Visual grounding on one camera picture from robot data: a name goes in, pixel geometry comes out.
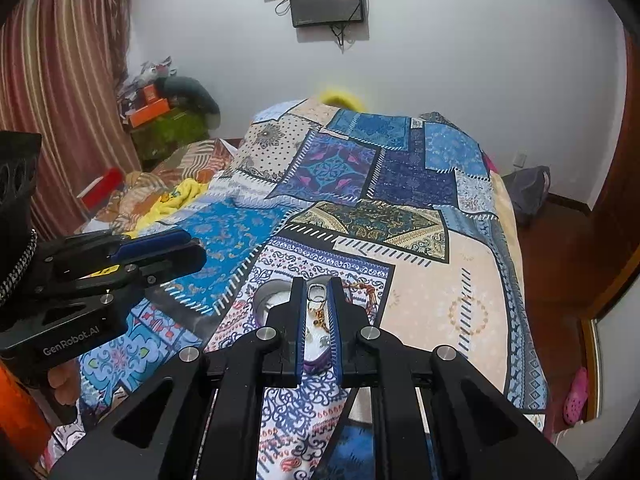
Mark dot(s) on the small black wall monitor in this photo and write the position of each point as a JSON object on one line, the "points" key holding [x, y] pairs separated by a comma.
{"points": [[327, 2]]}

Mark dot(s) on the heart-shaped metal tin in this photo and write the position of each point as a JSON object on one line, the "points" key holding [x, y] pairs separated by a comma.
{"points": [[272, 297]]}

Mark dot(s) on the dark grey bag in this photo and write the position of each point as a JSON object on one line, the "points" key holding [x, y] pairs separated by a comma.
{"points": [[527, 192]]}

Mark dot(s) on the pink slipper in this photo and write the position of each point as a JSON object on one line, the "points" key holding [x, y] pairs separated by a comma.
{"points": [[576, 395]]}

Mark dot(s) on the orange box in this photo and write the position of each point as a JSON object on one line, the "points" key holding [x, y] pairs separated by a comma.
{"points": [[149, 112]]}

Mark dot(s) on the red box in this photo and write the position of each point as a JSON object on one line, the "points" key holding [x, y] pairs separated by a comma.
{"points": [[102, 187]]}

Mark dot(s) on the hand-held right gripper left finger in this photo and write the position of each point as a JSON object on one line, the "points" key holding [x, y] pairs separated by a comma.
{"points": [[299, 332]]}

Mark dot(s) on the white wall socket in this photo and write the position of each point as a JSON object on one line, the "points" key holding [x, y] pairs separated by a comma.
{"points": [[520, 158]]}

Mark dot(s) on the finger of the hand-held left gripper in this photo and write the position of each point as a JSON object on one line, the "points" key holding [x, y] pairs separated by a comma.
{"points": [[165, 265], [150, 243]]}

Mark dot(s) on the yellow cloth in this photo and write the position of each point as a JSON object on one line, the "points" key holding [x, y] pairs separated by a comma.
{"points": [[175, 197]]}

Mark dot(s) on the grey cushion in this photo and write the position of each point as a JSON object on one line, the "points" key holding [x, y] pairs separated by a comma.
{"points": [[192, 97]]}

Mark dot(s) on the white heart-sticker sliding door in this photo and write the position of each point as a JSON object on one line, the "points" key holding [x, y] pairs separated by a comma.
{"points": [[615, 360]]}

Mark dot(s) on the patchwork printed blanket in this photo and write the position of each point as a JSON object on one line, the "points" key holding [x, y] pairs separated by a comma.
{"points": [[440, 270]]}

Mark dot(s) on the person's left hand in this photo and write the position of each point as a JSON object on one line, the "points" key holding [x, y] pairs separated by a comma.
{"points": [[65, 382]]}

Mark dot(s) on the striped red curtain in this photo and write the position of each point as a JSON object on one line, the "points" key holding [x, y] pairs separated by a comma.
{"points": [[60, 90]]}

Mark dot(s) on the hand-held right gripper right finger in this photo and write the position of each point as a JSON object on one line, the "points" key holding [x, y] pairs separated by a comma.
{"points": [[336, 332]]}

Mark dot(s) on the pile of plastic bags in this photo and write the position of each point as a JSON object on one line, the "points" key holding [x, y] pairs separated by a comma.
{"points": [[145, 77]]}

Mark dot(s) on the orange striped blanket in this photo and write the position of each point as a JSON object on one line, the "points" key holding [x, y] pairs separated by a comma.
{"points": [[195, 160]]}

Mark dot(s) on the wooden wardrobe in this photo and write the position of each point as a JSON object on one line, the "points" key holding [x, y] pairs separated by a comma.
{"points": [[617, 185]]}

